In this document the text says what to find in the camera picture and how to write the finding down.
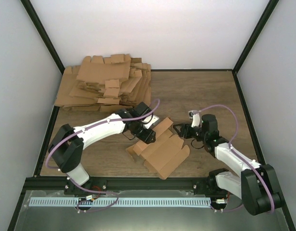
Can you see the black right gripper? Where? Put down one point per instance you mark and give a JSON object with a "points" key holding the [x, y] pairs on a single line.
{"points": [[185, 128]]}

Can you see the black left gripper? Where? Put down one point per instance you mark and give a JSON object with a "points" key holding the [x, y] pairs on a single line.
{"points": [[146, 137]]}

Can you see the brown cardboard box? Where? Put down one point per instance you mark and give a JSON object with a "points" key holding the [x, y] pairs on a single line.
{"points": [[163, 156]]}

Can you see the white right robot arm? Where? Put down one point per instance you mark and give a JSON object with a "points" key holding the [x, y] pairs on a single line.
{"points": [[255, 184]]}

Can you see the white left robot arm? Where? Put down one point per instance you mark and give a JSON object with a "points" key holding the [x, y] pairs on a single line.
{"points": [[68, 144]]}

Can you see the stack of flat cardboard boxes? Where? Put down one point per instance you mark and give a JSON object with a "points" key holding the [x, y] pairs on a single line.
{"points": [[105, 84]]}

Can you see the grey metal front plate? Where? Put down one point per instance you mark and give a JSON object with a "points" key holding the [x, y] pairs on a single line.
{"points": [[111, 218]]}

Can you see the light blue slotted strip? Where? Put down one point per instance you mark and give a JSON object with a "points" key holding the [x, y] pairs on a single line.
{"points": [[196, 202]]}

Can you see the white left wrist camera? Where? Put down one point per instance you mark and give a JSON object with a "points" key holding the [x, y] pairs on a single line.
{"points": [[151, 121]]}

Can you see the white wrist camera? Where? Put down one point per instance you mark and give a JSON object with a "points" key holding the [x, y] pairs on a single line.
{"points": [[194, 115], [151, 121]]}

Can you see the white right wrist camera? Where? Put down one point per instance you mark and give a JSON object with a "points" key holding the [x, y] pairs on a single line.
{"points": [[194, 115]]}

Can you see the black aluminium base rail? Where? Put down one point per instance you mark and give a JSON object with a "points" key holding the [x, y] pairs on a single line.
{"points": [[198, 186]]}

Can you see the black right frame post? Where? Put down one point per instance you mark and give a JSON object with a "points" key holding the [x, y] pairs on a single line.
{"points": [[255, 34]]}

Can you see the black frame post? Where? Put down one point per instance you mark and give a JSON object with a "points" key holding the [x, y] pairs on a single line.
{"points": [[28, 6], [255, 34]]}

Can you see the black left frame post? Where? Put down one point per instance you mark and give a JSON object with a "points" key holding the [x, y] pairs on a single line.
{"points": [[28, 6]]}

